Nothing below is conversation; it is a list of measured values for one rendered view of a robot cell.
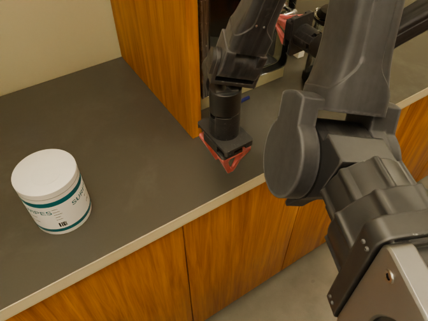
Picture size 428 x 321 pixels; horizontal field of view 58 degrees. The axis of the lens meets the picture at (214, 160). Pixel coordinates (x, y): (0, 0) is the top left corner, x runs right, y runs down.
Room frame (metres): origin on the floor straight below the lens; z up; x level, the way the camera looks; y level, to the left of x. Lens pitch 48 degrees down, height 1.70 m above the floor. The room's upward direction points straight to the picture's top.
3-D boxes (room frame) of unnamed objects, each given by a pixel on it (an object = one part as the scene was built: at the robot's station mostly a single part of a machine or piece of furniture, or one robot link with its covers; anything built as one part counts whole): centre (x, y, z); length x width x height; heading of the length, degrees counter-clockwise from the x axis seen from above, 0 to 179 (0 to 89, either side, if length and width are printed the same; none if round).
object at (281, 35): (0.92, -0.19, 1.20); 0.09 x 0.07 x 0.07; 34
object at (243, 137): (0.54, -0.02, 1.21); 0.10 x 0.07 x 0.07; 33
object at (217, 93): (0.54, -0.02, 1.27); 0.07 x 0.06 x 0.07; 9
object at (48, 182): (0.52, 0.35, 1.02); 0.13 x 0.13 x 0.15
